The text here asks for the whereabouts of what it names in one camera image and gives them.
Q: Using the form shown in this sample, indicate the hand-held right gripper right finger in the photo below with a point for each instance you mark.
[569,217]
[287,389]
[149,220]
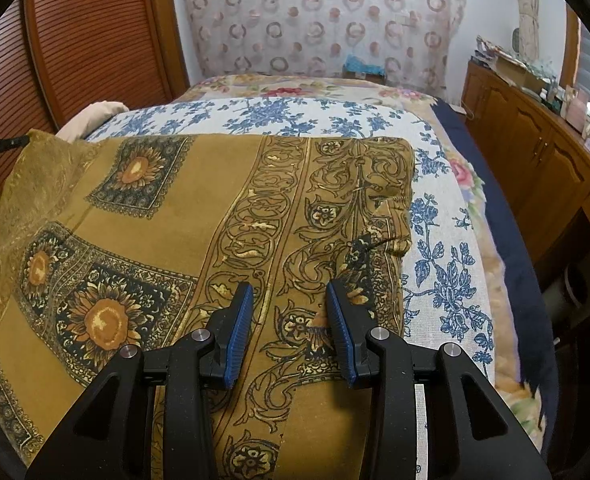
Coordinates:
[342,340]

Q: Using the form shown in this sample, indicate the grey round container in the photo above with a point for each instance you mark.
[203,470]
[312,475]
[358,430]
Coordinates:
[565,287]

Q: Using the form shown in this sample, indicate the blue floral sheet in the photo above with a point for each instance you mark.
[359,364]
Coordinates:
[440,270]

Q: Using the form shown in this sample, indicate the gold patterned garment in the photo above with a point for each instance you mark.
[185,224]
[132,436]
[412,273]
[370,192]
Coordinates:
[175,210]

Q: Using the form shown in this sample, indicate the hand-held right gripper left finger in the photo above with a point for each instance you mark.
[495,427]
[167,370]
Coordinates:
[237,340]

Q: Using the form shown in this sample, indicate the wooden window frame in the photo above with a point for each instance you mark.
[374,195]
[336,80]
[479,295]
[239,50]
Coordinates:
[571,45]

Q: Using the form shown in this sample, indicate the small desk fan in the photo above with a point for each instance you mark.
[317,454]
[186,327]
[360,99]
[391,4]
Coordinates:
[517,39]

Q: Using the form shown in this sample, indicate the navy bed sheet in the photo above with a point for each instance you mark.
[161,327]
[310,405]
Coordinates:
[505,220]

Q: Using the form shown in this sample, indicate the blue plastic bag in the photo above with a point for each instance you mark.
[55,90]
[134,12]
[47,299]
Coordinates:
[364,65]

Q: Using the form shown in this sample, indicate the small cardboard box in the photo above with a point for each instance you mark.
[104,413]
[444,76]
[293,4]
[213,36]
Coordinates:
[365,79]

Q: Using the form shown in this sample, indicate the circle patterned lace curtain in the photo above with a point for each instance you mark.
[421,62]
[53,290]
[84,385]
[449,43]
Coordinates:
[325,10]

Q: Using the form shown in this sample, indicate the wooden cabinet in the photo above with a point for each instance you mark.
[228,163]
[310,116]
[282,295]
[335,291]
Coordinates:
[525,150]

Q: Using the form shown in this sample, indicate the cream tied curtain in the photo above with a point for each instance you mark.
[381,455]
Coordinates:
[526,10]

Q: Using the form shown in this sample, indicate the pile of papers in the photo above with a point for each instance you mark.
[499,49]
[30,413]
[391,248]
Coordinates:
[492,51]

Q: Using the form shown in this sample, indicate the wooden louvered door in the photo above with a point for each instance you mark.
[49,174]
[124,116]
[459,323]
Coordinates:
[100,45]

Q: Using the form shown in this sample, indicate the flat cardboard box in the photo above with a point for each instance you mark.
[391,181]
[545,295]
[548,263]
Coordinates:
[520,72]

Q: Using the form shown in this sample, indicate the beige blanket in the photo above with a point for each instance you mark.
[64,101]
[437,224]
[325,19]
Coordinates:
[92,117]

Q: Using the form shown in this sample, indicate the pink bottle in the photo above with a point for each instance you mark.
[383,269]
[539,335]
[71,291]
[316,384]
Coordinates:
[576,107]

